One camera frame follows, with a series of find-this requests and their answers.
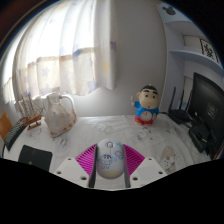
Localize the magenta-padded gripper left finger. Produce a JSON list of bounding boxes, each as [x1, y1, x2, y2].
[[53, 144, 99, 189]]

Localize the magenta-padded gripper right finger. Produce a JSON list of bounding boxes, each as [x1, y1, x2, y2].
[[122, 143, 168, 189]]

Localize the white cartoon-print computer mouse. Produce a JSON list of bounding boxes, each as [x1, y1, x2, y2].
[[95, 138, 128, 180]]

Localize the black mouse pad green lines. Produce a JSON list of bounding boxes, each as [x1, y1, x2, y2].
[[18, 144, 54, 173]]

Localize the white cartoon-print tablecloth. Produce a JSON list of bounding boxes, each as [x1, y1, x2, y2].
[[3, 114, 214, 191]]

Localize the white ceramic jug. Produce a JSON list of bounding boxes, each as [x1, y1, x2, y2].
[[43, 92, 78, 138]]

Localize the cartoon boy figurine blue shirt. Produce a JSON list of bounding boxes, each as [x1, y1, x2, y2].
[[130, 84, 161, 126]]

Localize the black router with antennas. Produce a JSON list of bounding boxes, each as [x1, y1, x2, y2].
[[166, 85, 195, 125]]

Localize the black box device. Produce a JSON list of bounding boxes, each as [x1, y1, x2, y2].
[[188, 123, 212, 154]]

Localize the wooden model sailing ship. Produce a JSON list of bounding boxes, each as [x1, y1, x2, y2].
[[16, 94, 44, 131]]

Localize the white radiator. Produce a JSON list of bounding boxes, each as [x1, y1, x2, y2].
[[14, 94, 51, 113]]

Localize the red flat object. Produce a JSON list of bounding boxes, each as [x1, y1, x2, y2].
[[214, 146, 224, 162]]

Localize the orange wooden chair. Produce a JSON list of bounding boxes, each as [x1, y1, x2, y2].
[[0, 111, 14, 141]]

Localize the black computer monitor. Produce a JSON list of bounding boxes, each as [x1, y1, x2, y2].
[[186, 72, 224, 158]]

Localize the white sheer printed curtain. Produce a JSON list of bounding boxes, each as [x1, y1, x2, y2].
[[1, 0, 118, 105]]

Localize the white wall shelf unit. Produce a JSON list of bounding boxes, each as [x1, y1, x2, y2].
[[156, 1, 224, 114]]

